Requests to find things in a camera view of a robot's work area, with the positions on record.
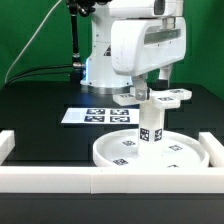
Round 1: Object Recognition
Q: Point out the white fence block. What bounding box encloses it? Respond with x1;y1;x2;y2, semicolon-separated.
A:
198;132;224;168
0;130;15;166

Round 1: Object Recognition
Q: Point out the white left fence block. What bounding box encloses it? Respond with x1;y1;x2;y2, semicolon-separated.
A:
0;130;15;166

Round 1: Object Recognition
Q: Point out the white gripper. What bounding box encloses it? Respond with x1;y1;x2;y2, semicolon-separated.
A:
109;0;186;101

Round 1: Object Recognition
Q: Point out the white front fence bar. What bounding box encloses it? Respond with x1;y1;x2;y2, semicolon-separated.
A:
0;166;224;194

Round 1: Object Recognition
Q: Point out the white sheet with markers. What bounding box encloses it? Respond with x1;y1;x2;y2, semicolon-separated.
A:
61;108;139;124

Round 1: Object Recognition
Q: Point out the white round table top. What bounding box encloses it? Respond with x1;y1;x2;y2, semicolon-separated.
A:
93;129;209;170

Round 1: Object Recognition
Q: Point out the white right fence block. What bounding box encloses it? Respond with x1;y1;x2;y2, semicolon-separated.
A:
198;132;224;168

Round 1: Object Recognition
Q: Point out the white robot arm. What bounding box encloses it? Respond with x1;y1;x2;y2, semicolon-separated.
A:
81;0;186;99

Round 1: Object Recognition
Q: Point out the grey cable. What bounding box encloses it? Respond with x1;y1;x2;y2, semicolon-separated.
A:
3;0;64;84

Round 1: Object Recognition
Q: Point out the black cable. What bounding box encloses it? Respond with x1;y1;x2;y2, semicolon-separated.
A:
3;64;76;88

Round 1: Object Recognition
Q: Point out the white cross-shaped table base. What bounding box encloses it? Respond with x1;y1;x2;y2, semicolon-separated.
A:
113;88;192;109

